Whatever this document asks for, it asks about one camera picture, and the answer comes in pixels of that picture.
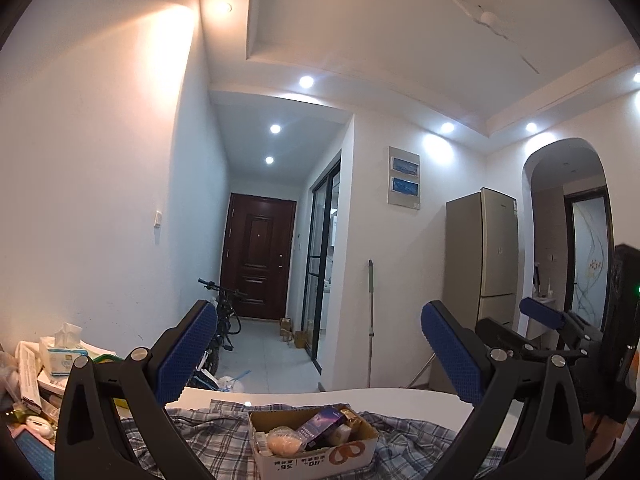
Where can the small cardboard box on floor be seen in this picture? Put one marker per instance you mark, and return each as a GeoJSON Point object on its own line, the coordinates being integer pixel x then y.
{"type": "Point", "coordinates": [286, 329]}
{"type": "Point", "coordinates": [302, 339]}

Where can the beige refrigerator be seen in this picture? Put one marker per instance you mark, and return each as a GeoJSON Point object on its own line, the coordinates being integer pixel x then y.
{"type": "Point", "coordinates": [480, 260]}

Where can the blue plaid cloth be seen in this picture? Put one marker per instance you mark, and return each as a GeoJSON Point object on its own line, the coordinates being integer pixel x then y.
{"type": "Point", "coordinates": [215, 440]}

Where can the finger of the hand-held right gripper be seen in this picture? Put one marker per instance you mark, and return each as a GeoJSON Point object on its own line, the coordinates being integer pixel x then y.
{"type": "Point", "coordinates": [505, 335]}
{"type": "Point", "coordinates": [540, 310]}

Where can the plastic bags on floor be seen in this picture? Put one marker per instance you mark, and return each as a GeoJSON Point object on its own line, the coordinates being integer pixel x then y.
{"type": "Point", "coordinates": [225, 380]}

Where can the tablet in pink case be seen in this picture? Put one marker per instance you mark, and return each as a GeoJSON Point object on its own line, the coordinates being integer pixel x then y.
{"type": "Point", "coordinates": [32, 455]}

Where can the patterned glass door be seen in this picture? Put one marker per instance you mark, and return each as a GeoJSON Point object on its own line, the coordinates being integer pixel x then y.
{"type": "Point", "coordinates": [590, 255]}

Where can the warm ceiling spotlight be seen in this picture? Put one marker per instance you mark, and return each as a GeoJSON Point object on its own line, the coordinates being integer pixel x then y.
{"type": "Point", "coordinates": [221, 7]}

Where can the bagged bread bun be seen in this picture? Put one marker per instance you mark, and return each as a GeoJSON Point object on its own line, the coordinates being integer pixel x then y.
{"type": "Point", "coordinates": [285, 441]}

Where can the purple blue small box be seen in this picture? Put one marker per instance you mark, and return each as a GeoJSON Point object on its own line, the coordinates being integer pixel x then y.
{"type": "Point", "coordinates": [320, 427]}

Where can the pale green packet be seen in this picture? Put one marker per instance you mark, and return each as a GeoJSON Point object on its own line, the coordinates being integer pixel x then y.
{"type": "Point", "coordinates": [100, 349]}

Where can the printed cardboard box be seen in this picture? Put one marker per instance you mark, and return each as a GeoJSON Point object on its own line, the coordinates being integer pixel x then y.
{"type": "Point", "coordinates": [320, 462]}

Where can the grey electrical panel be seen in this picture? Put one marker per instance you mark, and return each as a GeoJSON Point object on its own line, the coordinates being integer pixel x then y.
{"type": "Point", "coordinates": [404, 177]}

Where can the wooden sticks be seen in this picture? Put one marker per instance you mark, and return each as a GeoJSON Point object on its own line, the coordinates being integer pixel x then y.
{"type": "Point", "coordinates": [420, 371]}

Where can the yellow container with green rim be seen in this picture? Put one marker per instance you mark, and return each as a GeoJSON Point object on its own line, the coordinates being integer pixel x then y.
{"type": "Point", "coordinates": [107, 358]}

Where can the white tissue pack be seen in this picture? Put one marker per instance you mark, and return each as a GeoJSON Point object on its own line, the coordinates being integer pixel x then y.
{"type": "Point", "coordinates": [62, 360]}

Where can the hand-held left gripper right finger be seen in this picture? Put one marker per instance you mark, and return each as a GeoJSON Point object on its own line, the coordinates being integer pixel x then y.
{"type": "Point", "coordinates": [450, 355]}

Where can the white printed flat box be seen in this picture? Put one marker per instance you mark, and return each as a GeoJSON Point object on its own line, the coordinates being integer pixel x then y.
{"type": "Point", "coordinates": [29, 375]}

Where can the dark brown entrance door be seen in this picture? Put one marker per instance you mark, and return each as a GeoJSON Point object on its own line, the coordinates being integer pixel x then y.
{"type": "Point", "coordinates": [257, 255]}

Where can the black framed glass sliding door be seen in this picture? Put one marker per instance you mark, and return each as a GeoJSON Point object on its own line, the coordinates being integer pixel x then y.
{"type": "Point", "coordinates": [322, 270]}

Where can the black bicycle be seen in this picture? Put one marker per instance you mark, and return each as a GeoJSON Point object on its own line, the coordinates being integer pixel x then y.
{"type": "Point", "coordinates": [225, 320]}

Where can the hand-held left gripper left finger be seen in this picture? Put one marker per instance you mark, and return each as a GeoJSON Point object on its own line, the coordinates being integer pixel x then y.
{"type": "Point", "coordinates": [185, 355]}

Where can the small yellow box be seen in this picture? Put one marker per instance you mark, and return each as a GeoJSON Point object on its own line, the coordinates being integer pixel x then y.
{"type": "Point", "coordinates": [351, 417]}

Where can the white light switch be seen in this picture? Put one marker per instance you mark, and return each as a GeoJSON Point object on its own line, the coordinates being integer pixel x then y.
{"type": "Point", "coordinates": [158, 219]}

